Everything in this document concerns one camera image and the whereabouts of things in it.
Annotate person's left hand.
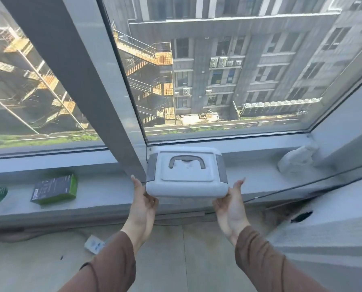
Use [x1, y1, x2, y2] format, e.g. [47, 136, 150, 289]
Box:
[121, 175, 159, 246]

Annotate person's right hand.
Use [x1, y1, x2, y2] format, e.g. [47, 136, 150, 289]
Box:
[212, 177, 251, 247]

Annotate white window cleaning robot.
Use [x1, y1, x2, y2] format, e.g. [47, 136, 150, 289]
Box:
[145, 145, 230, 199]

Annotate person's right forearm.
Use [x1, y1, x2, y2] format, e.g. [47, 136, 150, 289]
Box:
[235, 225, 330, 292]

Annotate person's left forearm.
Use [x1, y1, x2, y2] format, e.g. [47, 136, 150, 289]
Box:
[58, 230, 137, 292]

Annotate grey window sill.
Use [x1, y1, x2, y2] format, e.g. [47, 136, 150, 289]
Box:
[0, 133, 346, 230]

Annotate white crumpled cloth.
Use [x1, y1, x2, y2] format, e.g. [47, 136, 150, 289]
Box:
[277, 145, 319, 174]

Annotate white paper packet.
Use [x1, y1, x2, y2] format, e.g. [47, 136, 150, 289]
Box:
[84, 235, 106, 255]

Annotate green and black box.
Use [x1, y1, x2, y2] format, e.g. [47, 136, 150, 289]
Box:
[30, 173, 78, 205]

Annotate white table with hole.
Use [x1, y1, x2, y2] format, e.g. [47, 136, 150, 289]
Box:
[266, 176, 362, 292]

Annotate black cable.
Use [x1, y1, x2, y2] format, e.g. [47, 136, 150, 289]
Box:
[242, 162, 362, 202]

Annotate grey window frame post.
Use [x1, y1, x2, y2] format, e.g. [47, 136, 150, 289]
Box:
[0, 0, 147, 182]

